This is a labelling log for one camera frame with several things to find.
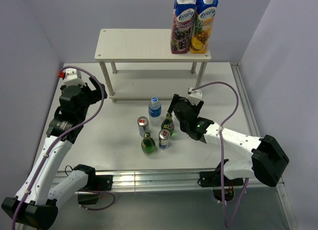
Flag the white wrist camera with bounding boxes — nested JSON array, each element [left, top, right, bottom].
[[58, 68, 86, 87], [186, 87, 204, 106]]

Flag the green glass bottle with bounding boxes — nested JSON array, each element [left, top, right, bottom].
[[141, 132, 156, 155], [161, 113, 175, 135]]

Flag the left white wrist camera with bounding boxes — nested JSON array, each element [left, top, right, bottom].
[[58, 68, 86, 87]]

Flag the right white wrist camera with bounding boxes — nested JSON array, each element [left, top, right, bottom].
[[186, 87, 204, 106]]

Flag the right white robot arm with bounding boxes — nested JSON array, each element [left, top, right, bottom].
[[168, 94, 289, 187]]

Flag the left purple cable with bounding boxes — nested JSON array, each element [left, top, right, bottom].
[[9, 66, 116, 230]]

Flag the aluminium frame rail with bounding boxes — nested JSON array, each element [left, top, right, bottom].
[[53, 62, 299, 230]]

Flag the white two-tier shelf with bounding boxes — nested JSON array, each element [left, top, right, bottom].
[[94, 29, 211, 102]]

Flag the left Pocari Sweat bottle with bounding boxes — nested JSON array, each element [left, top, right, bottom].
[[148, 97, 161, 126]]

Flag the front silver energy can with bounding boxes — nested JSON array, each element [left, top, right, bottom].
[[159, 129, 170, 150]]

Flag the purple grape juice carton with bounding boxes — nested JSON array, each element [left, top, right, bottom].
[[170, 0, 196, 54]]

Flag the yellow pineapple juice carton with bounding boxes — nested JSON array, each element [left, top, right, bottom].
[[190, 0, 219, 54]]

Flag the rear green glass bottle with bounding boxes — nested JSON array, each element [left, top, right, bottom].
[[161, 113, 175, 135]]

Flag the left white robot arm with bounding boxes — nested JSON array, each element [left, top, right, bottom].
[[1, 76, 107, 230]]

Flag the front green glass bottle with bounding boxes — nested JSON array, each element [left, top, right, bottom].
[[141, 132, 156, 155]]

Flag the silver energy can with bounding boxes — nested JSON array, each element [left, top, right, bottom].
[[137, 116, 150, 138], [159, 129, 170, 150]]

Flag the rear silver energy can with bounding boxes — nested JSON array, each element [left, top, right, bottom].
[[137, 116, 150, 138]]

